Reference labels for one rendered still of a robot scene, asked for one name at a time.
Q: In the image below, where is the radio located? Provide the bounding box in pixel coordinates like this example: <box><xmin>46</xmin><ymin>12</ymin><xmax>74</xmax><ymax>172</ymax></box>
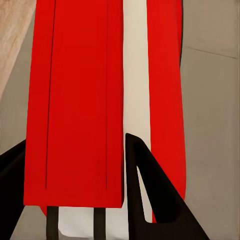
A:
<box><xmin>23</xmin><ymin>0</ymin><xmax>186</xmax><ymax>240</ymax></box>

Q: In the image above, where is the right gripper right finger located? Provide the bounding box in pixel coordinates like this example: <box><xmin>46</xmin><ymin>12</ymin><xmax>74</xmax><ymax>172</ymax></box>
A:
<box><xmin>125</xmin><ymin>133</ymin><xmax>210</xmax><ymax>240</ymax></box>

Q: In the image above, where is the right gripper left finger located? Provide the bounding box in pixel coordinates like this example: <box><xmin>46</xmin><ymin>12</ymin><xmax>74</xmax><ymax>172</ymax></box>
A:
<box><xmin>0</xmin><ymin>139</ymin><xmax>26</xmax><ymax>240</ymax></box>

